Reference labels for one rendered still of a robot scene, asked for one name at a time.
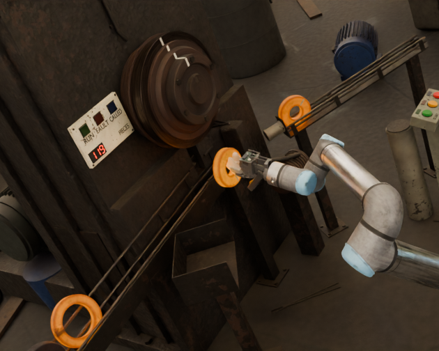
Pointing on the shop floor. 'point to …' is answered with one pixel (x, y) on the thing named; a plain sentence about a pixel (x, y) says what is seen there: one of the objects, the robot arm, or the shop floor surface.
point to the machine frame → (68, 265)
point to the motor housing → (301, 212)
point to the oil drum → (245, 35)
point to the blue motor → (355, 48)
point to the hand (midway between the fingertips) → (226, 163)
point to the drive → (20, 253)
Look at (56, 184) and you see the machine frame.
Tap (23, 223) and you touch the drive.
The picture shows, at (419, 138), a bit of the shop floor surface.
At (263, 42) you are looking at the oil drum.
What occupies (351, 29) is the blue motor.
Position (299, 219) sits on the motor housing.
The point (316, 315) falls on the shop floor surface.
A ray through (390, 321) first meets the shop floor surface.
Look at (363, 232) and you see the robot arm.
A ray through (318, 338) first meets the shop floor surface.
